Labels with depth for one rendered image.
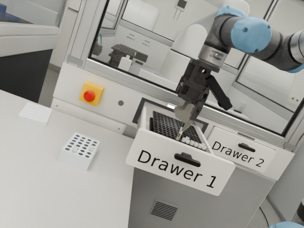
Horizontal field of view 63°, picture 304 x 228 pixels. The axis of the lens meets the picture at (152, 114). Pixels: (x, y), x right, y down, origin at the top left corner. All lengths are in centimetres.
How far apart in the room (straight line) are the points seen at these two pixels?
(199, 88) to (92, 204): 41
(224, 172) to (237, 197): 51
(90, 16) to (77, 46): 12
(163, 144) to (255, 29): 35
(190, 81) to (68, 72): 50
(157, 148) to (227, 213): 69
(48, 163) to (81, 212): 18
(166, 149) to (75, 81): 49
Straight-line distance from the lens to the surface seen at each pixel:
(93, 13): 97
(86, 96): 92
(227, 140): 107
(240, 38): 60
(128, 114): 100
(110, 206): 64
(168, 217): 124
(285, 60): 68
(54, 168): 70
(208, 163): 71
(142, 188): 115
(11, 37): 139
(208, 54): 70
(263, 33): 61
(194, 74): 72
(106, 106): 100
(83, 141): 79
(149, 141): 67
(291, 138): 119
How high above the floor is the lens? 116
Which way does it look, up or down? 16 degrees down
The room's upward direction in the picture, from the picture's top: 23 degrees clockwise
